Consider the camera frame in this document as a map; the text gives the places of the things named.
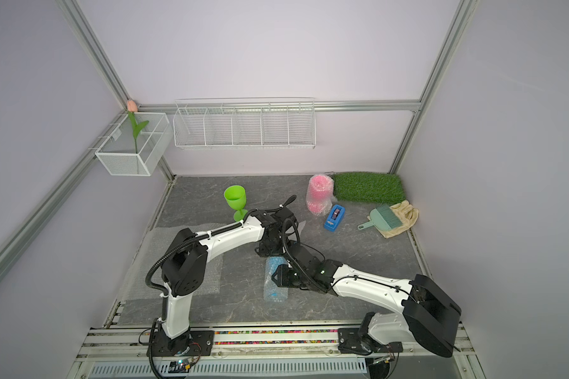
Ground blue plastic wine glass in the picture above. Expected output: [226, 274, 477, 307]
[263, 257, 289, 303]

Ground bubble wrap sheet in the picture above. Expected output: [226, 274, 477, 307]
[120, 222, 226, 302]
[305, 174, 336, 217]
[258, 217, 300, 303]

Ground blue tape dispenser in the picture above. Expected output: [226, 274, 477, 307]
[324, 205, 346, 232]

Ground pink plastic wine glass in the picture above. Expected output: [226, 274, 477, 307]
[307, 176, 333, 212]

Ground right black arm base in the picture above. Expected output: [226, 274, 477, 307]
[338, 328, 403, 356]

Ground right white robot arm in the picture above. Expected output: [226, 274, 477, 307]
[272, 220, 461, 358]

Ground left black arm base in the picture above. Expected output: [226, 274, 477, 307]
[149, 329, 215, 357]

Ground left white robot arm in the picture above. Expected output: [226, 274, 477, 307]
[145, 195, 297, 340]

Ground green plastic wine glass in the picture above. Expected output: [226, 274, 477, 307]
[224, 185, 248, 221]

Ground green dustpan brush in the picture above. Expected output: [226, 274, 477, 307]
[357, 205, 402, 232]

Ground green artificial grass mat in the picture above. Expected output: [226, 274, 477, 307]
[333, 172, 406, 205]

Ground beige cloth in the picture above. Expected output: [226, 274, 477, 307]
[380, 200, 419, 238]

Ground artificial pink tulip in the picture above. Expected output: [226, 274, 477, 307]
[126, 99, 149, 153]

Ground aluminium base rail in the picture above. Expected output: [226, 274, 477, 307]
[67, 321, 485, 378]

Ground white wire wall shelf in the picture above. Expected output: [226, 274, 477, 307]
[173, 97, 317, 149]

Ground white slotted cable duct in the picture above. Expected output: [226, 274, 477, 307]
[86, 358, 368, 378]

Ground white mesh wall basket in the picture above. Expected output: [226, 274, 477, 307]
[95, 112, 174, 177]

